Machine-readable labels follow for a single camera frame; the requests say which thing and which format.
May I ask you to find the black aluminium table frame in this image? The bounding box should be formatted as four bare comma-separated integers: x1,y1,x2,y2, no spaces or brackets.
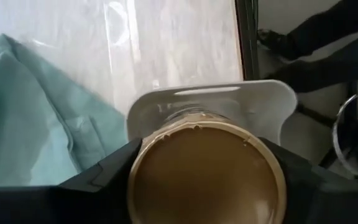
234,0,260,81

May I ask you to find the teal cloth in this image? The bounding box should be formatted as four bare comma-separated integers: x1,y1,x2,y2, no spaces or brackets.
0,33,129,188

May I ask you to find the silver metal ring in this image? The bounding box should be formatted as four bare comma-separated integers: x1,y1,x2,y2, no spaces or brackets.
331,92,358,183

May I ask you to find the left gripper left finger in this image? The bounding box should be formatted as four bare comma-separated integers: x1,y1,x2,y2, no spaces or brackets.
0,138,142,224

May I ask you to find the clear plastic bin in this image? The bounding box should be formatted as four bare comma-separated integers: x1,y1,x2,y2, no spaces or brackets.
125,79,298,147

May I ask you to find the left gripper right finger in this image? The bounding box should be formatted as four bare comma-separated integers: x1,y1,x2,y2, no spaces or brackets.
259,136,358,224

